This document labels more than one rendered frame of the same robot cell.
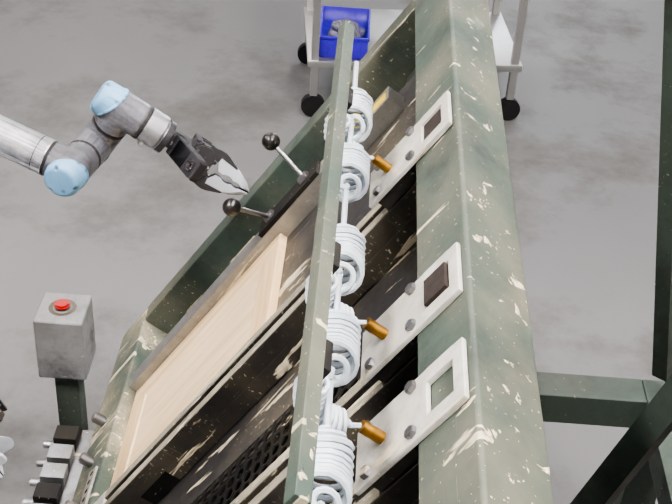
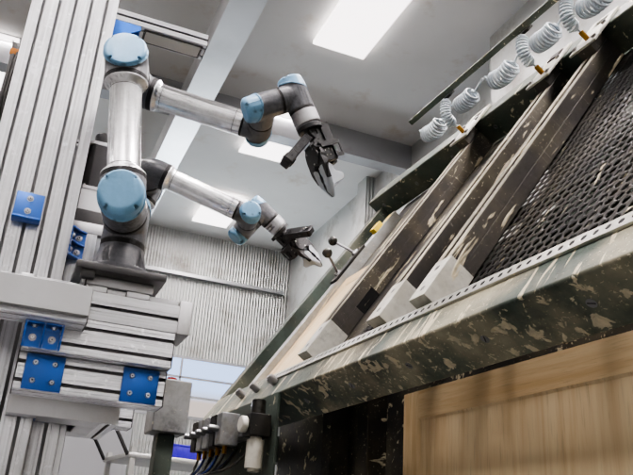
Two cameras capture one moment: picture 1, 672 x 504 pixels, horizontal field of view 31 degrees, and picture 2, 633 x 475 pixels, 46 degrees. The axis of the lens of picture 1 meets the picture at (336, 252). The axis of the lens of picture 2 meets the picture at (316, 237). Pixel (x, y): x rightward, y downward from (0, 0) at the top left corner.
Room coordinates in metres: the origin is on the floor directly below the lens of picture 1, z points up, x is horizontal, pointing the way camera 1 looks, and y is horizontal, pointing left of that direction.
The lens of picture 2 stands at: (-0.26, 1.32, 0.42)
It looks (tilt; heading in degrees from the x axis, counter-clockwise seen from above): 23 degrees up; 336
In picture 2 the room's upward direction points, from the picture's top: 4 degrees clockwise
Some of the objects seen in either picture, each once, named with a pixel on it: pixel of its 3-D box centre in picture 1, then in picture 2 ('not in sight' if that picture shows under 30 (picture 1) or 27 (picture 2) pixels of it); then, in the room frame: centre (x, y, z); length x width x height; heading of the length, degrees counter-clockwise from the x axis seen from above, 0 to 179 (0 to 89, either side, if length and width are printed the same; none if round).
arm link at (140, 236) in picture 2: not in sight; (126, 221); (1.65, 1.02, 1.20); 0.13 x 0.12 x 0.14; 163
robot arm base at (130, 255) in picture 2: not in sight; (120, 261); (1.65, 1.01, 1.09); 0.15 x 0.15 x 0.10
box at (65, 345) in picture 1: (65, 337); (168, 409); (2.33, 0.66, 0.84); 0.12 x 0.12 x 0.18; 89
